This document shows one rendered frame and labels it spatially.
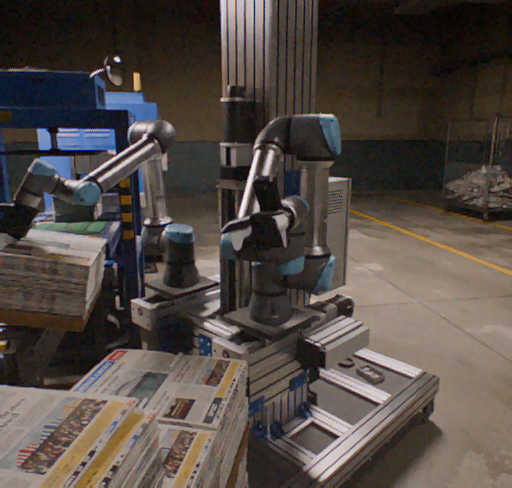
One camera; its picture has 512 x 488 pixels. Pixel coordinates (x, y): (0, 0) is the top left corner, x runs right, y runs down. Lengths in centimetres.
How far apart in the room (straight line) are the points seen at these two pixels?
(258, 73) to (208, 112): 855
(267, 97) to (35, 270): 93
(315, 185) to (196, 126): 887
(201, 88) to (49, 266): 888
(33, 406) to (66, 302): 90
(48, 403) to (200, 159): 959
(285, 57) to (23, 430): 137
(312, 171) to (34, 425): 97
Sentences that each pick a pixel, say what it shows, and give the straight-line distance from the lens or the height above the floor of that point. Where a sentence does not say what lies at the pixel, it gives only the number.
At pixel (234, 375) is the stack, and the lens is 114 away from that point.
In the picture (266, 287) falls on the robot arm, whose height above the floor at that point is 93.
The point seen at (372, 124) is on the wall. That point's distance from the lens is 1119.
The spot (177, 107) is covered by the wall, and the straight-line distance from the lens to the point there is 1013.
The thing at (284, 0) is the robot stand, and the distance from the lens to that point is 168.
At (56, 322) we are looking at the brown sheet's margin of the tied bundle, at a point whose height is 82.
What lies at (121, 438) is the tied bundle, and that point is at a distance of 58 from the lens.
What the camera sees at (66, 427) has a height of 107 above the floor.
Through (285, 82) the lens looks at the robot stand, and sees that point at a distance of 165.
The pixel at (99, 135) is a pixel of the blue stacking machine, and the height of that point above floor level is 141.
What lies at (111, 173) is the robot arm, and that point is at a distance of 159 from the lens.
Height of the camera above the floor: 140
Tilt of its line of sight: 13 degrees down
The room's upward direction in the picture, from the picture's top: straight up
